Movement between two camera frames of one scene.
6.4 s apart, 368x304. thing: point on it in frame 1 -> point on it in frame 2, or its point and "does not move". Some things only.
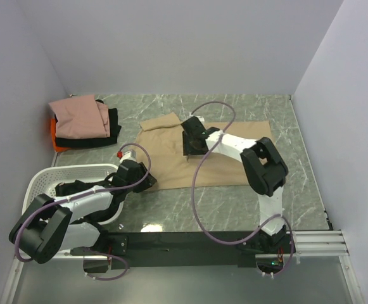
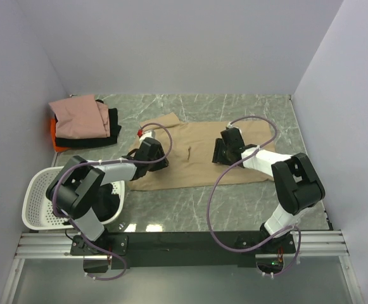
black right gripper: [187, 148] -> [216, 156]
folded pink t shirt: [80, 117] does not move
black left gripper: [148, 182] -> [163, 163]
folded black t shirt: [115, 130] does not move
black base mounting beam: [182, 249] does not move
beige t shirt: [159, 145] does not move
